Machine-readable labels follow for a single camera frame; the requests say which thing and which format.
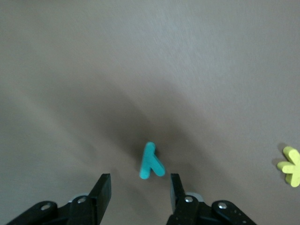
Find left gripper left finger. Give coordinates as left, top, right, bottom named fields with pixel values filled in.
left=6, top=173, right=112, bottom=225

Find yellow foam letter k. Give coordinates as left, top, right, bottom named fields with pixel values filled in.
left=277, top=146, right=300, bottom=188

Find teal foam letter y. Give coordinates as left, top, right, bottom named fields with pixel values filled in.
left=138, top=141, right=166, bottom=180

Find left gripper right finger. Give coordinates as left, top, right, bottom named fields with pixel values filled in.
left=166, top=173, right=257, bottom=225

